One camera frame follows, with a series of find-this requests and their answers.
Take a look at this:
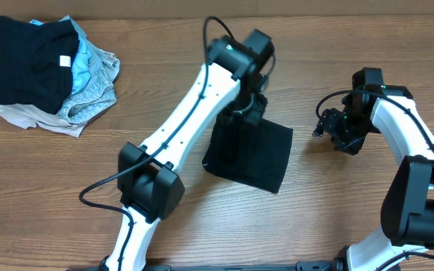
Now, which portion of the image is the black t-shirt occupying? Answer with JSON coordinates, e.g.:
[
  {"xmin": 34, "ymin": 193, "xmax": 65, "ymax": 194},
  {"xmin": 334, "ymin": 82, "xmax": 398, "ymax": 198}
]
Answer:
[{"xmin": 202, "ymin": 119, "xmax": 293, "ymax": 193}]

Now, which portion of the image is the beige folded garment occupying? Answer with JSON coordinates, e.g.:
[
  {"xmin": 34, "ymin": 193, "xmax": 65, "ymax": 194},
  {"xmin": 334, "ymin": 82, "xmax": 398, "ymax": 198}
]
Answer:
[{"xmin": 0, "ymin": 104, "xmax": 87, "ymax": 138}]

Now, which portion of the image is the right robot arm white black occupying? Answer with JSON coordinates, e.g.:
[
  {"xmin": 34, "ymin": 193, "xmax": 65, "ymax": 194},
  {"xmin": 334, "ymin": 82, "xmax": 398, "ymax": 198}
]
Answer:
[{"xmin": 313, "ymin": 68, "xmax": 434, "ymax": 271}]

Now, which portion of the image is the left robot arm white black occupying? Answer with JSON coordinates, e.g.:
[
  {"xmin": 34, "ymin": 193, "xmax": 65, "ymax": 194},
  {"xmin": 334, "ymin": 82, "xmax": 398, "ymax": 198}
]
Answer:
[{"xmin": 98, "ymin": 29, "xmax": 274, "ymax": 270}]

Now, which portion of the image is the light blue garment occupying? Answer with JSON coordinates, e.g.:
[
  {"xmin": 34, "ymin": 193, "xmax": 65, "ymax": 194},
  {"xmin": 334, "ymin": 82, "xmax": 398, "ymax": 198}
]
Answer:
[{"xmin": 29, "ymin": 19, "xmax": 92, "ymax": 96}]

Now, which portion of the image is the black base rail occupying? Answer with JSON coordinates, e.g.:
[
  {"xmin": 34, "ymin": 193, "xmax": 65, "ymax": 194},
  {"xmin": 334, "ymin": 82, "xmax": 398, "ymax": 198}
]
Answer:
[{"xmin": 66, "ymin": 260, "xmax": 342, "ymax": 271}]

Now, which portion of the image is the folded black garment on pile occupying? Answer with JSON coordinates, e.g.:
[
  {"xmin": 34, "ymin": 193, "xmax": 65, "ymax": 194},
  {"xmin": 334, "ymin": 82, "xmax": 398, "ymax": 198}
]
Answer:
[{"xmin": 0, "ymin": 16, "xmax": 79, "ymax": 114}]

